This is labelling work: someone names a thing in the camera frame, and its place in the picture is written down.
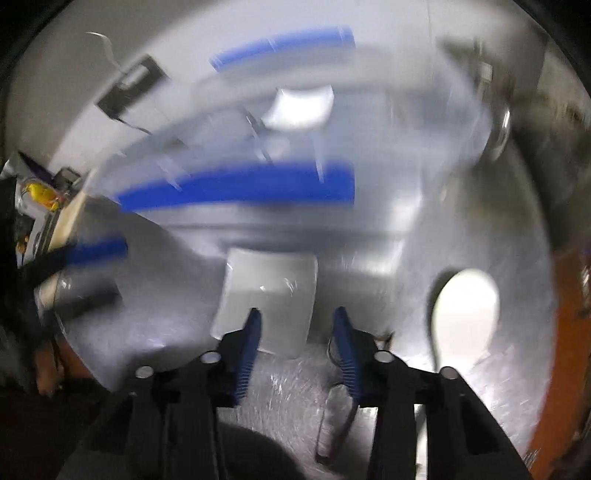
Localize clear plastic box blue handles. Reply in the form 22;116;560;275
85;25;491;234

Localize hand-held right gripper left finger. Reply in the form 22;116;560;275
60;308;264;480

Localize white plug with cable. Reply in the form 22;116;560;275
86;31;134;86

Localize white square dish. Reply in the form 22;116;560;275
262;85;335;133
211;247;320;357

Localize pale cutting board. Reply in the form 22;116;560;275
45;167;101;254

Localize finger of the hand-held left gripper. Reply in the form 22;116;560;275
51;287;122;321
18;237;129;280

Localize yellow bottle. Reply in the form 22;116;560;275
24;182;64;209

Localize black power cord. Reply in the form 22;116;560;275
115;115;154;136

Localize dark grey wall outlet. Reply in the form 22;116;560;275
122;54;168;91
96;89;131;119
108;73;149;105

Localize white ceramic spoon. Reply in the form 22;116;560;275
429;270;502;372

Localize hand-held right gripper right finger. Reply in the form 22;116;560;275
332;307;533;480

